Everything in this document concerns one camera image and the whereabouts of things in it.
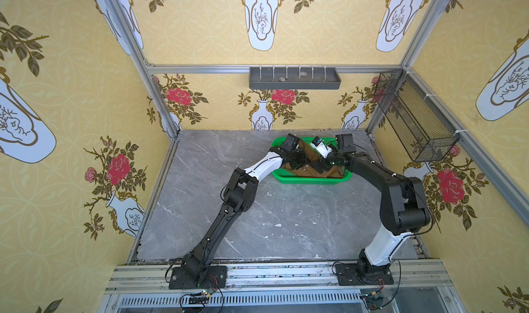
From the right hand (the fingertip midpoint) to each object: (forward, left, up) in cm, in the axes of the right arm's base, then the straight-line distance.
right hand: (317, 156), depth 96 cm
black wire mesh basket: (-4, -35, +22) cm, 41 cm away
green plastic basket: (-10, +8, -5) cm, 14 cm away
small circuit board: (-56, +44, -11) cm, 72 cm away
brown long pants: (-6, +4, -4) cm, 8 cm away
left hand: (+1, 0, -7) cm, 7 cm away
